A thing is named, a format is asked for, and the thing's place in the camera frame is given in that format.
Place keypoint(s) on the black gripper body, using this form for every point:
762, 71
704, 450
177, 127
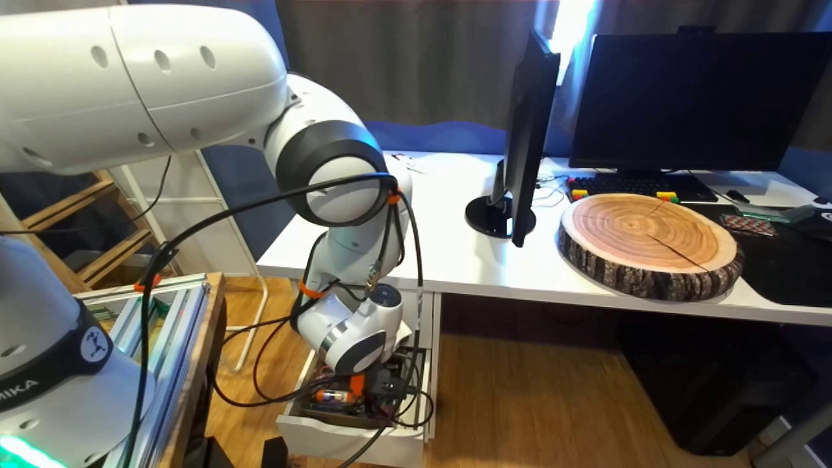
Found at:
394, 378

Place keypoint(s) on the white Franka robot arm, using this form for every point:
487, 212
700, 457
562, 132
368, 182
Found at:
172, 86

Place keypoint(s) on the white deep desk drawer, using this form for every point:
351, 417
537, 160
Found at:
346, 442

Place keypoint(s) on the orange capped white marker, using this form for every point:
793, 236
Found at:
333, 399

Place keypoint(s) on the white office desk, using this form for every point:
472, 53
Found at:
485, 261

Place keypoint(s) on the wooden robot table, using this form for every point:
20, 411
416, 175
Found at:
195, 379

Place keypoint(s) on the yellow green toy block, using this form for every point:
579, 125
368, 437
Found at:
666, 196
579, 192

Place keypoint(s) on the orange black clamp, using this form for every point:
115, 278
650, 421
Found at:
158, 264

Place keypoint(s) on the white metal rack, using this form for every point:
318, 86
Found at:
186, 200

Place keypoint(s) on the black monitor with round stand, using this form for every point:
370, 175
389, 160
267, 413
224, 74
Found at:
528, 131

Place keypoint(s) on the wood slice cushion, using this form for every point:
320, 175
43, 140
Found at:
650, 242

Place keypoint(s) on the black keyboard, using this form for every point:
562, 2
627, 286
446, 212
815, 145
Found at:
641, 182

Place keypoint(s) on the black soft bag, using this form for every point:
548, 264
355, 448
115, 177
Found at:
711, 379

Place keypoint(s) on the wooden ladder rack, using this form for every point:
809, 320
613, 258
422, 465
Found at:
67, 204

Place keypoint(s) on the black computer mouse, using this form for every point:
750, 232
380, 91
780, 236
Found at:
737, 196

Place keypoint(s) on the grey metal bar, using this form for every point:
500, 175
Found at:
793, 437

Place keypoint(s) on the large black monitor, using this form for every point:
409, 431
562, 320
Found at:
704, 100

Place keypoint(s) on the white monitor base plate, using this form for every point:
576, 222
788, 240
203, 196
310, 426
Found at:
771, 182

